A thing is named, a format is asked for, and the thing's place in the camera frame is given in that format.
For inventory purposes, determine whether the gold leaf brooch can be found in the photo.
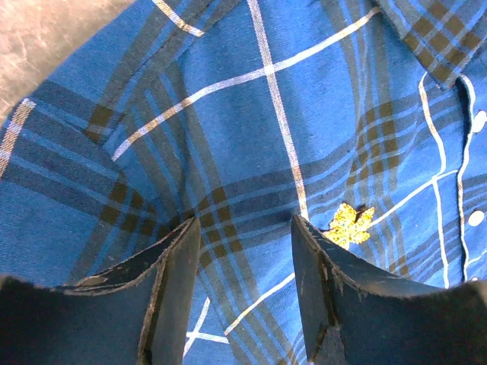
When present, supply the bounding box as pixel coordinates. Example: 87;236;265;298
323;202;375;250

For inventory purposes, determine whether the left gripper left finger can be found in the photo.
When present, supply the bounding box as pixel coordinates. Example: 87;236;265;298
1;217;201;364

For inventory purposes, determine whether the blue plaid shirt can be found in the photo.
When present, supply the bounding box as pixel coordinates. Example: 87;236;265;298
1;1;486;364

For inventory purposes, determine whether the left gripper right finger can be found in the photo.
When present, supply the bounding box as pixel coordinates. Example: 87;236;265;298
291;216;486;364

